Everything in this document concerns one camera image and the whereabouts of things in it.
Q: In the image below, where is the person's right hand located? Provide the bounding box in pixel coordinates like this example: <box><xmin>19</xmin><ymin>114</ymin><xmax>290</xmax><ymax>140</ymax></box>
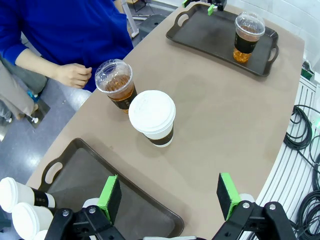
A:
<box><xmin>53</xmin><ymin>63</ymin><xmax>93</xmax><ymax>90</ymax></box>

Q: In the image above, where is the person in blue hoodie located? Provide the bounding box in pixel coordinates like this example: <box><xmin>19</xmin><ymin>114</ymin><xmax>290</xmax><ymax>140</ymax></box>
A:
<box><xmin>0</xmin><ymin>0</ymin><xmax>135</xmax><ymax>92</ymax></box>

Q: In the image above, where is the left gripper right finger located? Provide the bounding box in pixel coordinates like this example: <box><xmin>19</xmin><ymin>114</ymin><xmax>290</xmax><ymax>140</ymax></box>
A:
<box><xmin>212</xmin><ymin>172</ymin><xmax>298</xmax><ymax>240</ymax></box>

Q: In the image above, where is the white paper coffee cup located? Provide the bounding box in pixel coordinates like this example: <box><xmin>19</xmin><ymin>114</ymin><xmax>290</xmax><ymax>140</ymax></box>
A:
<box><xmin>11</xmin><ymin>202</ymin><xmax>55</xmax><ymax>240</ymax></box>
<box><xmin>0</xmin><ymin>176</ymin><xmax>56</xmax><ymax>214</ymax></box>
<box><xmin>128</xmin><ymin>90</ymin><xmax>176</xmax><ymax>148</ymax></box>

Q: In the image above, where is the dark brown serving tray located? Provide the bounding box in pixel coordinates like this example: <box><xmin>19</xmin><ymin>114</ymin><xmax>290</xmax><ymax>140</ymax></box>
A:
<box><xmin>38</xmin><ymin>137</ymin><xmax>185</xmax><ymax>238</ymax></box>
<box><xmin>165</xmin><ymin>2</ymin><xmax>280</xmax><ymax>78</ymax></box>

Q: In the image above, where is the small green device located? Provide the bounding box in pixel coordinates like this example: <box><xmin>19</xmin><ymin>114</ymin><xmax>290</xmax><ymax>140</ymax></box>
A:
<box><xmin>300</xmin><ymin>66</ymin><xmax>314</xmax><ymax>79</ymax></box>

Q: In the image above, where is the black cable coil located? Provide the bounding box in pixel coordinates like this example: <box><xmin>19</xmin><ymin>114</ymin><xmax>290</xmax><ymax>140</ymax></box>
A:
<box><xmin>296</xmin><ymin>189</ymin><xmax>320</xmax><ymax>240</ymax></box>
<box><xmin>283</xmin><ymin>104</ymin><xmax>320</xmax><ymax>151</ymax></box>

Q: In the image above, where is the clear plastic iced tea cup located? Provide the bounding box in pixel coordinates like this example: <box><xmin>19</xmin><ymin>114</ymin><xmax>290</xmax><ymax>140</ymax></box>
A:
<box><xmin>94</xmin><ymin>58</ymin><xmax>138</xmax><ymax>115</ymax></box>
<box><xmin>232</xmin><ymin>11</ymin><xmax>266</xmax><ymax>65</ymax></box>

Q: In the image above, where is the person's right forearm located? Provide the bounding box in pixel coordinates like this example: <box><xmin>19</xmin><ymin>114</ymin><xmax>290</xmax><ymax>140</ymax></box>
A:
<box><xmin>14</xmin><ymin>48</ymin><xmax>61</xmax><ymax>83</ymax></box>

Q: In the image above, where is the dark grey floor base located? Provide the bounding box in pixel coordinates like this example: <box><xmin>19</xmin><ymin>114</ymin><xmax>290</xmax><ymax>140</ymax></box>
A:
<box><xmin>139</xmin><ymin>14</ymin><xmax>171</xmax><ymax>35</ymax></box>

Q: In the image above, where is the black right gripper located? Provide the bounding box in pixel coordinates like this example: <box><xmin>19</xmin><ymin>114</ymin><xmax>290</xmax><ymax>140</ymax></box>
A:
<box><xmin>181</xmin><ymin>0</ymin><xmax>228</xmax><ymax>16</ymax></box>

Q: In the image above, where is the small white side table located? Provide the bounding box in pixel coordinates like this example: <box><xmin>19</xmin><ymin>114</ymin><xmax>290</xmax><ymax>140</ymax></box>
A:
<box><xmin>121</xmin><ymin>0</ymin><xmax>140</xmax><ymax>39</ymax></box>

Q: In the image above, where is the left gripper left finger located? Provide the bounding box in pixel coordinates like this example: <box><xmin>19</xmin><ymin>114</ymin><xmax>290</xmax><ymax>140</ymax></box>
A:
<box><xmin>46</xmin><ymin>174</ymin><xmax>127</xmax><ymax>240</ymax></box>

